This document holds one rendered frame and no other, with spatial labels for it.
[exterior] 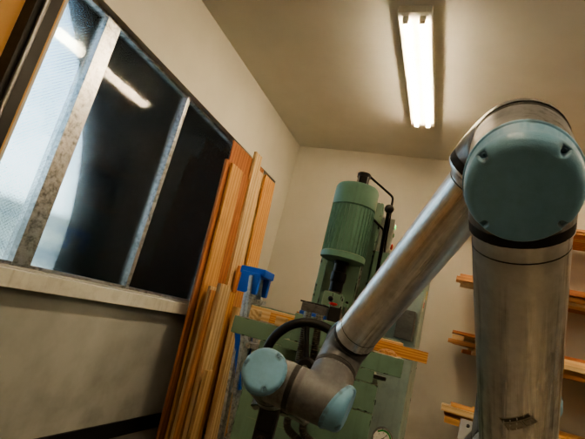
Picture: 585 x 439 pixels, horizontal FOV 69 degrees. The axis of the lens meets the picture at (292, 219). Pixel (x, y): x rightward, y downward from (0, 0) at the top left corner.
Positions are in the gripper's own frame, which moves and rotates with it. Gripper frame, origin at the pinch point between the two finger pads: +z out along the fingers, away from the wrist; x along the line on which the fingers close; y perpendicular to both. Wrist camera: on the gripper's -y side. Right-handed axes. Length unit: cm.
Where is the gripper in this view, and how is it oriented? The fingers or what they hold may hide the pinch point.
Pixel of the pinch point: (279, 416)
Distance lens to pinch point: 122.7
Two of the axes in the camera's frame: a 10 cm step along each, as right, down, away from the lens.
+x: -9.5, -1.9, 2.3
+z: 0.9, 5.7, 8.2
